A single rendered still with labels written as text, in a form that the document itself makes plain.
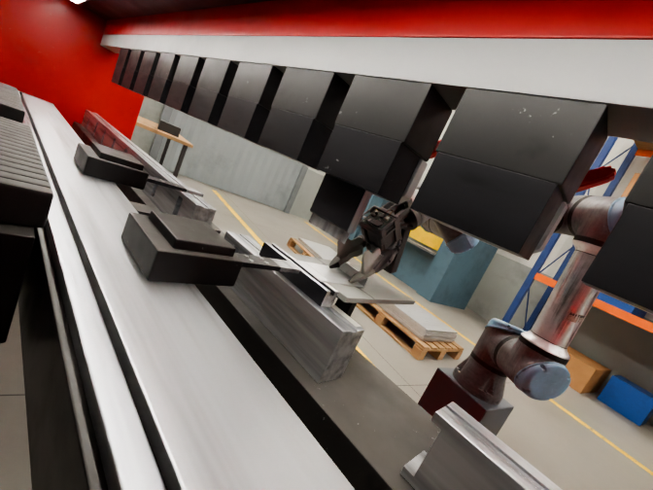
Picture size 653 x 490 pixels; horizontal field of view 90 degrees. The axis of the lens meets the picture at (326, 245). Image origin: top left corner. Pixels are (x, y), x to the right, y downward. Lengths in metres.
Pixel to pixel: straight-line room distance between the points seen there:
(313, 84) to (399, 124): 0.23
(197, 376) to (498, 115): 0.41
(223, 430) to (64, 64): 2.41
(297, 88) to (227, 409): 0.58
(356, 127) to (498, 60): 0.21
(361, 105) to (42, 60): 2.16
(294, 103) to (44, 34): 1.99
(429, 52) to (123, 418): 0.52
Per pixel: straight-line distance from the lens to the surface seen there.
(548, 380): 1.02
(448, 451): 0.46
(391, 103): 0.53
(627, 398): 6.20
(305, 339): 0.56
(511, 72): 0.48
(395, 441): 0.54
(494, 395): 1.16
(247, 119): 0.80
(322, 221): 0.59
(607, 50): 0.47
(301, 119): 0.65
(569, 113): 0.44
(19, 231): 0.42
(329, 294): 0.56
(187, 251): 0.41
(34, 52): 2.54
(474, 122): 0.46
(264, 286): 0.64
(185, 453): 0.24
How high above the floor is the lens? 1.16
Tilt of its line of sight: 10 degrees down
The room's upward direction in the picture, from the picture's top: 24 degrees clockwise
